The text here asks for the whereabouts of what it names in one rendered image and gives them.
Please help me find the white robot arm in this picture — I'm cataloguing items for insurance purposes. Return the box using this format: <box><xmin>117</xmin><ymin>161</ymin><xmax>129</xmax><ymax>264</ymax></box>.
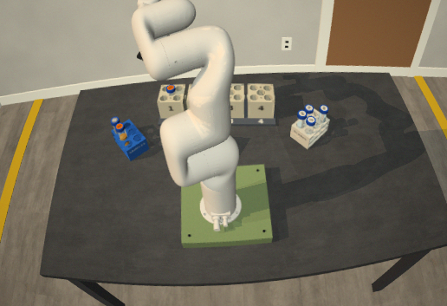
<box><xmin>132</xmin><ymin>0</ymin><xmax>242</xmax><ymax>231</ymax></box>

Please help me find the cream tube rack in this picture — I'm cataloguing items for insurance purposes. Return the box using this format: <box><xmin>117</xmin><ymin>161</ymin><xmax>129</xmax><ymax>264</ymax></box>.
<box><xmin>290</xmin><ymin>109</ymin><xmax>330</xmax><ymax>149</ymax></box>

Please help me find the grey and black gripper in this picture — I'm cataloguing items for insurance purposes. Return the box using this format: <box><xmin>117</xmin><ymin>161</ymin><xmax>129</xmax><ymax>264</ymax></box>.
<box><xmin>137</xmin><ymin>36</ymin><xmax>167</xmax><ymax>61</ymax></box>

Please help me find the blue tube rack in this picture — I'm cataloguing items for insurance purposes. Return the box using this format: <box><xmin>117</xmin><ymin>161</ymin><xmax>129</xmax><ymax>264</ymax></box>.
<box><xmin>111</xmin><ymin>120</ymin><xmax>149</xmax><ymax>161</ymax></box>

